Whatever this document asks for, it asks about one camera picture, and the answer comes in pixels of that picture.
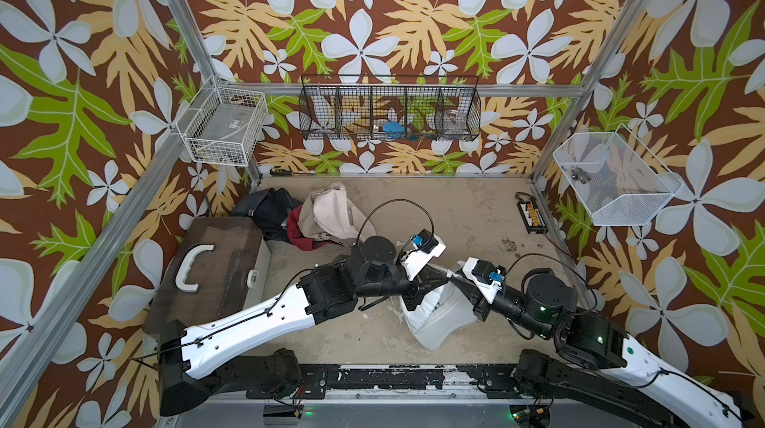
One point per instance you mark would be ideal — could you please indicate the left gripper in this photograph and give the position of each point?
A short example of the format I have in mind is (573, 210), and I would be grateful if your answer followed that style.
(429, 272)

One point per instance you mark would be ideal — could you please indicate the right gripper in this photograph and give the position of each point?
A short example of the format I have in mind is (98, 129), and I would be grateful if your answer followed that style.
(481, 301)

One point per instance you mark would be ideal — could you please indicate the white baseball cap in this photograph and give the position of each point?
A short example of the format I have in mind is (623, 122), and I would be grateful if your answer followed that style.
(442, 312)

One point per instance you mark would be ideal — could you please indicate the cream pink baseball cap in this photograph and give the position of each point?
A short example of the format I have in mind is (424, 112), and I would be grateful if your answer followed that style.
(338, 217)

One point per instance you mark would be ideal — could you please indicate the beige baseball cap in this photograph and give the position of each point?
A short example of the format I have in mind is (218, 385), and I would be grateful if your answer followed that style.
(306, 221)

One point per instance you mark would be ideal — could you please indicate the maroon baseball cap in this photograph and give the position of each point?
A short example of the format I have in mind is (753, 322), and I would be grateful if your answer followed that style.
(296, 237)

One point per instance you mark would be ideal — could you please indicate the black baseball cap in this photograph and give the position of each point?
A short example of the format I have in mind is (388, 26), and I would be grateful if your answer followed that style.
(269, 210)

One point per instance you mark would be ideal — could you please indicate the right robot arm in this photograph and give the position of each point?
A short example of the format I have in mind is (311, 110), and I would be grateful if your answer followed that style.
(596, 362)

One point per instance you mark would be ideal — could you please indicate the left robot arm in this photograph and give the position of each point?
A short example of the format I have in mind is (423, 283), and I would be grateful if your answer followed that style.
(197, 362)

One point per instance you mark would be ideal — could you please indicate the black orange device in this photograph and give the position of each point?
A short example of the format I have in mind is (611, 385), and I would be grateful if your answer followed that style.
(530, 214)

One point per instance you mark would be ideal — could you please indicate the blue object in basket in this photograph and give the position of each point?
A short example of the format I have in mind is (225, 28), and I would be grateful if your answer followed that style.
(394, 129)

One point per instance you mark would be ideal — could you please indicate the small dark object in basket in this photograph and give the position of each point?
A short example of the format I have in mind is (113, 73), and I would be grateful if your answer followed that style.
(581, 176)

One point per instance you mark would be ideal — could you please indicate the white mesh basket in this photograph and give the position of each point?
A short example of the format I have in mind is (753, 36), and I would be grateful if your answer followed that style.
(630, 184)

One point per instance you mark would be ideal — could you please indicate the brown lidded storage box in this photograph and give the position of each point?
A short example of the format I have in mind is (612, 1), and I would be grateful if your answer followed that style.
(220, 268)

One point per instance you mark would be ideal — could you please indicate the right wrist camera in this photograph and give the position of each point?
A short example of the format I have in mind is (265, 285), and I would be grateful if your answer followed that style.
(486, 277)

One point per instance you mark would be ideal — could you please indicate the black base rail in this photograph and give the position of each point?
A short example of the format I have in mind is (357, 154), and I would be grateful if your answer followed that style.
(316, 381)

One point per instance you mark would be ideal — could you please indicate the black wire basket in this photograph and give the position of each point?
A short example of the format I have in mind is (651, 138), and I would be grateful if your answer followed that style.
(429, 107)

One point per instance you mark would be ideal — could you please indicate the white wire basket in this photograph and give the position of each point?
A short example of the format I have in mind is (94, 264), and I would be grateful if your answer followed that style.
(221, 125)

